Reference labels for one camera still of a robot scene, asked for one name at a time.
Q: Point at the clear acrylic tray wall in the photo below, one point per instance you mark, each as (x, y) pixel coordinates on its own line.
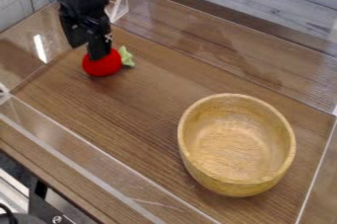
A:
(97, 136)

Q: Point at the clear acrylic corner bracket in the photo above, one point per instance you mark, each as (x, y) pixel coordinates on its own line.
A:
(115, 10)

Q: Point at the red plush strawberry toy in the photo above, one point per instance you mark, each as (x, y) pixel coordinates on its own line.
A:
(109, 64)

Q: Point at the black table leg clamp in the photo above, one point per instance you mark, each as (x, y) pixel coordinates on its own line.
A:
(52, 208)

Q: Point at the oval wooden bowl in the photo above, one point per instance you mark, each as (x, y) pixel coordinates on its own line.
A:
(235, 144)

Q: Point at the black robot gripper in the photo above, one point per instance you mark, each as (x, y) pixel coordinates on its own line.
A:
(77, 13)

